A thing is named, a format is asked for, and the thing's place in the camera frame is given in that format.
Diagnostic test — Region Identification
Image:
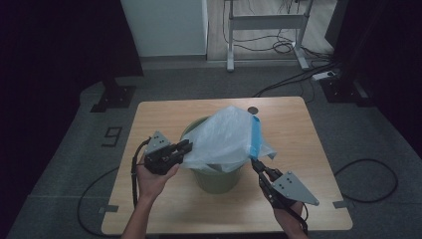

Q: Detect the black curved floor cable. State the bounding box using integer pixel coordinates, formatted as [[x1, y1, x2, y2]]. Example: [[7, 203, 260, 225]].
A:
[[77, 166, 119, 238]]

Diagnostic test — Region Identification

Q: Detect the black long floor cable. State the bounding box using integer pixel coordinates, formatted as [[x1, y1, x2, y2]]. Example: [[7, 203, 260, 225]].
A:
[[252, 62, 337, 99]]

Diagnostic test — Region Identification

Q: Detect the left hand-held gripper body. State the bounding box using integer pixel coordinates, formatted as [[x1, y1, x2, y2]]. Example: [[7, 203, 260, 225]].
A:
[[143, 129, 183, 176]]

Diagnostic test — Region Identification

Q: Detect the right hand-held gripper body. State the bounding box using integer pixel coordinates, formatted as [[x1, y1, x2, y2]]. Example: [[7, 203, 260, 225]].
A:
[[258, 167, 320, 210]]

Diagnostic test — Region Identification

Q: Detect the grey tape strip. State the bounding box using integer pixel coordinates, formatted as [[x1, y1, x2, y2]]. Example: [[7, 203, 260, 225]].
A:
[[98, 204, 119, 214], [332, 199, 356, 209]]

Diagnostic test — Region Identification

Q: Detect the white cabinet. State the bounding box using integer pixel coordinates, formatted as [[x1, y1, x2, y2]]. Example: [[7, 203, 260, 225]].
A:
[[119, 0, 209, 58]]

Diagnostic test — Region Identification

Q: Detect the dark curtain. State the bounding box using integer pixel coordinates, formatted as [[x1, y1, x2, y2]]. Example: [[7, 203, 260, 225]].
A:
[[324, 0, 422, 157], [0, 0, 144, 230]]

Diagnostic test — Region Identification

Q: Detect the black coiled cable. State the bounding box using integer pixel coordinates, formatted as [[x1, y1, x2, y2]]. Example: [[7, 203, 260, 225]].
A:
[[228, 31, 300, 55]]

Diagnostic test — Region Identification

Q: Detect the white power strip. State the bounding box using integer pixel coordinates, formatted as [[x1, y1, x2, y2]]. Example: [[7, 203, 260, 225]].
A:
[[312, 70, 336, 82]]

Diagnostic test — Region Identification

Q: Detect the white trash bag blue band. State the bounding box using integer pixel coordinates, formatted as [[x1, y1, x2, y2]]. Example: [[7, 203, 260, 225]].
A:
[[180, 105, 278, 173]]

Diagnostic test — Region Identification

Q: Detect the black stand base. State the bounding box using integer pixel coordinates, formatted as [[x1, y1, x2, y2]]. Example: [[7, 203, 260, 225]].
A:
[[319, 78, 374, 108], [90, 78, 137, 114]]

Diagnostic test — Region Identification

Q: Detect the person's left hand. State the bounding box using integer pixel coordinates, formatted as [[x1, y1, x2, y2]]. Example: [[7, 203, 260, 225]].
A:
[[136, 155, 180, 201]]

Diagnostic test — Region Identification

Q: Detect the green plastic trash bin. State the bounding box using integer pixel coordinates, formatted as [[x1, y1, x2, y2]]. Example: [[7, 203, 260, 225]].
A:
[[180, 116, 243, 195]]

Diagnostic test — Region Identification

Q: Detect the right hand-held gripper black cable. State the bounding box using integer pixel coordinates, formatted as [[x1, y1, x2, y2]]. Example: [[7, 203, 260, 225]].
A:
[[287, 203, 310, 235]]

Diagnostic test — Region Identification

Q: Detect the person's right hand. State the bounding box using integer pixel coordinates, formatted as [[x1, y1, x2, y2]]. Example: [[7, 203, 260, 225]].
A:
[[273, 200, 309, 235]]

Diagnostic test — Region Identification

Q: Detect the black looped floor cable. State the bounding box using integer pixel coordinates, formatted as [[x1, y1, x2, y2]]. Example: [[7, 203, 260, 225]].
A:
[[332, 158, 399, 204]]

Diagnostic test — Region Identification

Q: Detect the white metal desk frame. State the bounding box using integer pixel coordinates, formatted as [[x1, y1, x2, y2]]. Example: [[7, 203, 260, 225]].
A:
[[223, 0, 315, 73]]

